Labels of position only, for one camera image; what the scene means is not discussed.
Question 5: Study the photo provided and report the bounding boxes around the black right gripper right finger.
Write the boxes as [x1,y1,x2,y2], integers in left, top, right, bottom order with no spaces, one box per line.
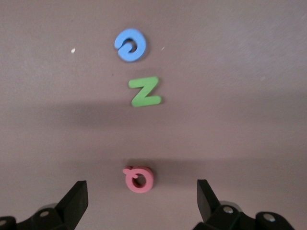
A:
[191,179,295,230]

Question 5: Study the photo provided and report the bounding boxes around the blue foam letter G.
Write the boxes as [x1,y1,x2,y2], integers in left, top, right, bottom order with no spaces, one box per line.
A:
[114,28,147,63]

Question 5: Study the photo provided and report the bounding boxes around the green foam letter N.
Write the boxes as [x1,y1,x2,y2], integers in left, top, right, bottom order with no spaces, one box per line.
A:
[128,76,163,108]

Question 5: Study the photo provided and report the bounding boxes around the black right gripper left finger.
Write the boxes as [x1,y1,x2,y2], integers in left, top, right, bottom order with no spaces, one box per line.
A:
[0,180,89,230]

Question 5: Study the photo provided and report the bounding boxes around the red foam letter Q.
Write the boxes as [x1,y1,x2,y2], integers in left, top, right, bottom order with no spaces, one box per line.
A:
[122,165,154,194]

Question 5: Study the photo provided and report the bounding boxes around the brown table cover sheet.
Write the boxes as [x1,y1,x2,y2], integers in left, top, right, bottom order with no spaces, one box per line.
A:
[0,0,307,230]

